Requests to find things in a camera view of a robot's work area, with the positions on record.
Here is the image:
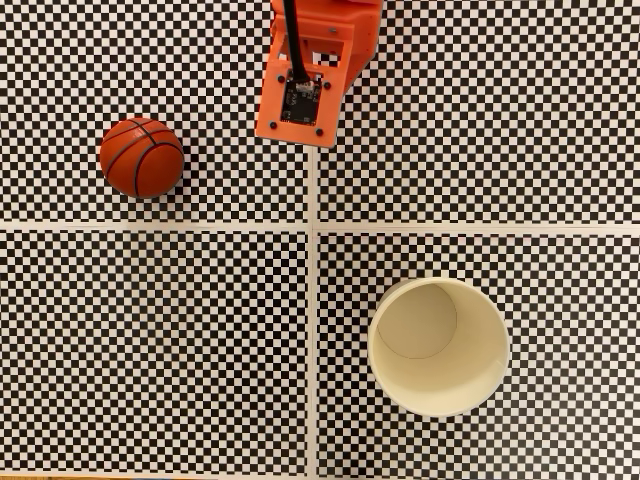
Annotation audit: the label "orange camera mount with circuit board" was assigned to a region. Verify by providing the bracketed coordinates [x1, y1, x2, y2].
[254, 19, 357, 150]

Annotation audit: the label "cream paper cup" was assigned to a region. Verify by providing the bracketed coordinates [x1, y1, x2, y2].
[367, 277, 511, 418]

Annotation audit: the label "orange toy basketball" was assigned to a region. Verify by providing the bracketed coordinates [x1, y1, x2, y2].
[98, 117, 185, 200]

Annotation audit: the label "black white checkerboard paper sheet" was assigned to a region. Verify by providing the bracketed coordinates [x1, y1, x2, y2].
[312, 228, 640, 480]
[0, 0, 314, 228]
[312, 0, 640, 230]
[0, 226, 314, 477]

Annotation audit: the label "black camera cable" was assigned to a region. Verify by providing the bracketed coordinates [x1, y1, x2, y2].
[281, 0, 310, 84]

